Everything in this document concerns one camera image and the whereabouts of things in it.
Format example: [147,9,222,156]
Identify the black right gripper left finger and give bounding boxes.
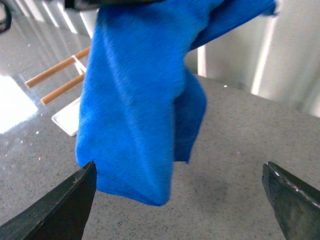
[0,161,97,240]

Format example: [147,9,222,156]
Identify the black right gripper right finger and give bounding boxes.
[262,161,320,240]

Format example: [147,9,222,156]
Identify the blue microfiber cloth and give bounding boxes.
[75,0,277,206]

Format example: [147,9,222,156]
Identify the white rack with wooden bars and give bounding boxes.
[24,46,91,137]

